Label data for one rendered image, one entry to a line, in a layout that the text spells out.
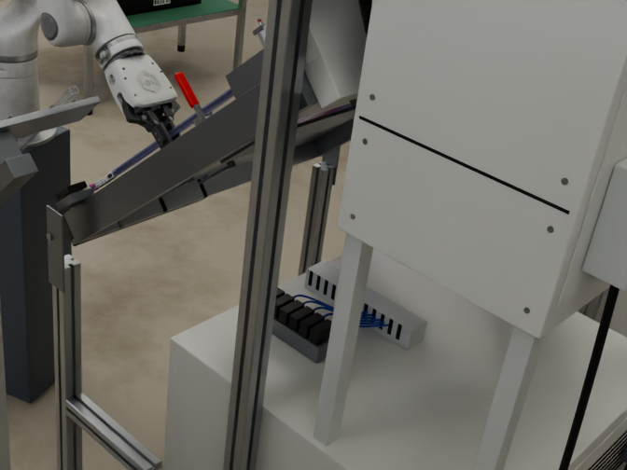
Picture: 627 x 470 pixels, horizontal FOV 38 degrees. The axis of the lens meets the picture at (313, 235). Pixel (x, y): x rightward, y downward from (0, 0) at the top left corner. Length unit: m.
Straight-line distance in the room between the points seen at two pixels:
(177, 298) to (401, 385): 1.34
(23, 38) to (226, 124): 0.79
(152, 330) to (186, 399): 1.03
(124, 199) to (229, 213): 1.71
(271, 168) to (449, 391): 0.57
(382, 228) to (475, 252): 0.14
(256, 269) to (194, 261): 1.69
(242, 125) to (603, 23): 0.56
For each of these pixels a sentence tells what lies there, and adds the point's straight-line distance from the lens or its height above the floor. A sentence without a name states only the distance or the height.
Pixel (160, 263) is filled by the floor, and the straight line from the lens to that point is 2.98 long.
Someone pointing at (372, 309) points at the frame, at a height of 0.66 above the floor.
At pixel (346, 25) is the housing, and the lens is 1.26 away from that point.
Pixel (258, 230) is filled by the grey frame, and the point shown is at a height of 0.96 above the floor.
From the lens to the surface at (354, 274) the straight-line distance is 1.25.
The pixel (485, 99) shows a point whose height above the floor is 1.25.
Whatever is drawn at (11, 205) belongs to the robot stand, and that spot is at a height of 0.57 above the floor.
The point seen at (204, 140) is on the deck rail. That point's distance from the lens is 1.38.
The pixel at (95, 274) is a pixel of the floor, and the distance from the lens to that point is 2.92.
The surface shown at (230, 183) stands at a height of 0.69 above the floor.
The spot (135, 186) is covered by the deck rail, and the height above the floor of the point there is 0.87.
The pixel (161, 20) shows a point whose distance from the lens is 4.13.
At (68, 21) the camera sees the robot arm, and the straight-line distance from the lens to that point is 1.62.
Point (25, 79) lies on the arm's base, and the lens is 2.07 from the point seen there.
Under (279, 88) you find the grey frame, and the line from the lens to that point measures 1.18.
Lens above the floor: 1.60
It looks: 30 degrees down
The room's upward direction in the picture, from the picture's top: 8 degrees clockwise
